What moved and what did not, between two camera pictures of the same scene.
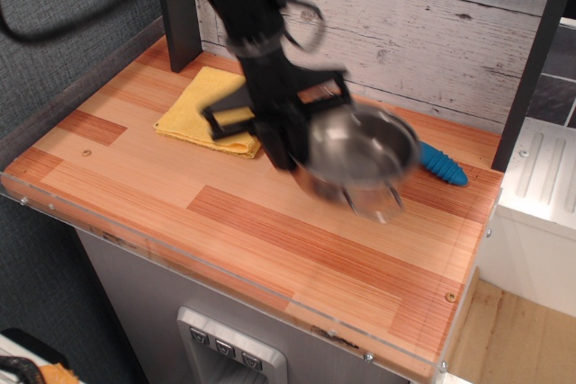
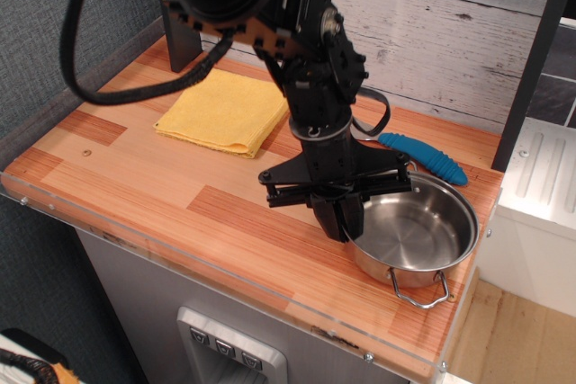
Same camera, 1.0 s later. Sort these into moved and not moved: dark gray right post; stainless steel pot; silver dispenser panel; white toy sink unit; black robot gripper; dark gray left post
Moved: black robot gripper; stainless steel pot
Not moved: silver dispenser panel; dark gray right post; dark gray left post; white toy sink unit
